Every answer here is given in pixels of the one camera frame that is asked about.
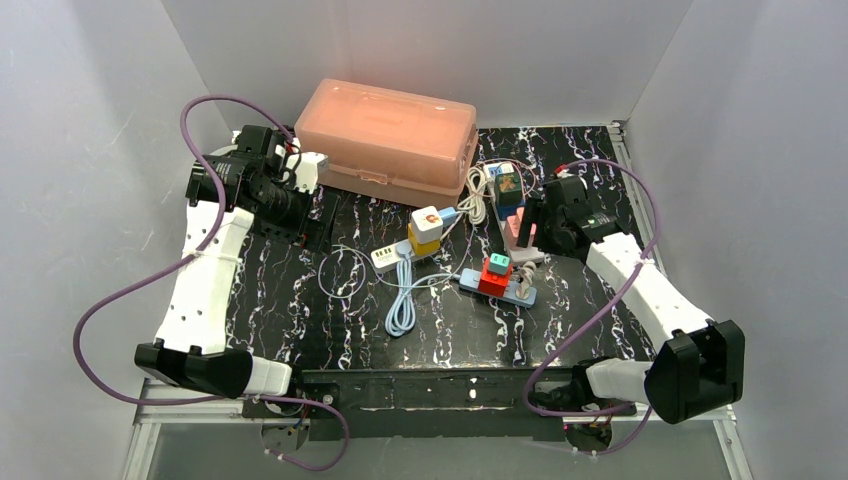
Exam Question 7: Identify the coiled light blue cable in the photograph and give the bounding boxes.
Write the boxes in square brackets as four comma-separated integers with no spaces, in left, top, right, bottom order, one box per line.
[384,258,462,339]

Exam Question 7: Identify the white cube charger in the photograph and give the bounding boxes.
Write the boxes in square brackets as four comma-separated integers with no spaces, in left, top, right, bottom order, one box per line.
[410,206,444,244]

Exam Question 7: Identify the aluminium frame rail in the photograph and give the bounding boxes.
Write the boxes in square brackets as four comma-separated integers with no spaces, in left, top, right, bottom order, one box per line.
[135,378,253,425]

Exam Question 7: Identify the yellow cube socket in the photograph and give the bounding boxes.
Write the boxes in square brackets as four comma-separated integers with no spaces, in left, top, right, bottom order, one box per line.
[407,224,441,257]

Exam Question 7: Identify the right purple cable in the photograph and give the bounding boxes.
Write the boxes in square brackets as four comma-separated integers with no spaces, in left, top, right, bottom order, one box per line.
[521,158,664,458]

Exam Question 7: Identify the white usb charging hub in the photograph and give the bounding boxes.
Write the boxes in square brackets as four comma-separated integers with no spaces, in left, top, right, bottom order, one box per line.
[370,240,414,275]

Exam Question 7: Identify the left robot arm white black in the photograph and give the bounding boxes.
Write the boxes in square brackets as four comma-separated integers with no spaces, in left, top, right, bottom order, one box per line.
[134,125,339,398]

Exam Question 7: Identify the white long power strip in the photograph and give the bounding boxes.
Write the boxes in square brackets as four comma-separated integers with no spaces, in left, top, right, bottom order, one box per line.
[482,161,545,264]

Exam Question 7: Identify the purple cable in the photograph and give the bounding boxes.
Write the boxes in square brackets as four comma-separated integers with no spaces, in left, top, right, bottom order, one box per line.
[521,158,664,458]
[72,94,351,472]

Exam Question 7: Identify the pink translucent plastic storage box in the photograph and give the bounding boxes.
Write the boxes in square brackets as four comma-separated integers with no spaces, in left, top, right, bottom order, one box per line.
[294,79,478,209]

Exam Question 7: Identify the light blue power strip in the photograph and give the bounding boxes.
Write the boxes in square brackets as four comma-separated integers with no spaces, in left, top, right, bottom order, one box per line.
[458,269,537,308]

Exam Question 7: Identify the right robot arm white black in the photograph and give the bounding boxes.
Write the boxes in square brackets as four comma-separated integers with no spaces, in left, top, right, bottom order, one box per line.
[522,175,745,424]

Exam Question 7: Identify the blue plug adapter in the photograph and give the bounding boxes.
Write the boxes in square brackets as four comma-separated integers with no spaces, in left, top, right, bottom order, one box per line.
[495,203,524,221]

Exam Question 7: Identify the red cube socket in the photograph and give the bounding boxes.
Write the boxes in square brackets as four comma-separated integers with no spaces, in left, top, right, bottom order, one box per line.
[477,258,512,297]

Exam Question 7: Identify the pink plug adapter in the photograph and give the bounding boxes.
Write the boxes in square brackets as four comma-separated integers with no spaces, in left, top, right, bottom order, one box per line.
[504,207,536,249]

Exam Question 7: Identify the thin white usb cable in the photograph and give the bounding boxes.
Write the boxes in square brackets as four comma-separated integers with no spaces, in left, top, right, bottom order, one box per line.
[317,245,465,301]

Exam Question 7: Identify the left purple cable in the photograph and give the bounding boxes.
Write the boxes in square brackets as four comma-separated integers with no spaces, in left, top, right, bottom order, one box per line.
[72,94,351,472]

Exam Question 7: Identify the teal plug adapter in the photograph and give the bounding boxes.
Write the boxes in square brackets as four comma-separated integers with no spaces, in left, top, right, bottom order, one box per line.
[488,253,511,276]

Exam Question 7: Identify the dark green cube charger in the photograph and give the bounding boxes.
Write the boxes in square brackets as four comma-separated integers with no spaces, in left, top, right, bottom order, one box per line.
[494,172,524,208]

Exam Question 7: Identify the coiled white power cord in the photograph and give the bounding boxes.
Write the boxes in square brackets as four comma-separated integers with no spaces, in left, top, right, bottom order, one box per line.
[458,165,492,227]

